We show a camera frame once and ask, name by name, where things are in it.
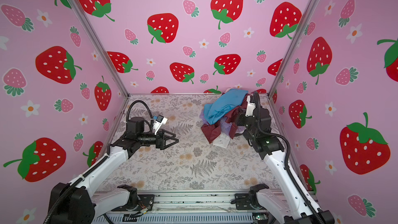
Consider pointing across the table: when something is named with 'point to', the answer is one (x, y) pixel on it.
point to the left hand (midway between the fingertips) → (175, 139)
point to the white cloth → (222, 140)
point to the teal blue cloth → (224, 104)
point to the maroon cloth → (211, 130)
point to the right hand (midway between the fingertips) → (238, 107)
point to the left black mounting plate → (145, 202)
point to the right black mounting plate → (242, 201)
